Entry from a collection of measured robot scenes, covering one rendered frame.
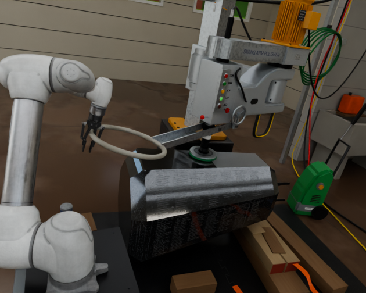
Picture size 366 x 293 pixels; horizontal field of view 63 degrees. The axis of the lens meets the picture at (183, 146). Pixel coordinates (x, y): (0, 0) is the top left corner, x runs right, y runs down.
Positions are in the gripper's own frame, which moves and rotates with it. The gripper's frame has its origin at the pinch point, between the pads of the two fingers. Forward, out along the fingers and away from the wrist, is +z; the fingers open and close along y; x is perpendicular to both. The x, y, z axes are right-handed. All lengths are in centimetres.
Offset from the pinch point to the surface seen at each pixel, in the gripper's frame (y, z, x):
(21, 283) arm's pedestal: -25, 30, -75
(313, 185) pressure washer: 237, 7, 26
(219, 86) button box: 70, -57, -1
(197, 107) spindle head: 71, -38, 18
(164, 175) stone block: 53, 9, -4
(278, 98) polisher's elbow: 142, -63, 22
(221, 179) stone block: 95, 3, -8
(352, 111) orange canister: 377, -80, 124
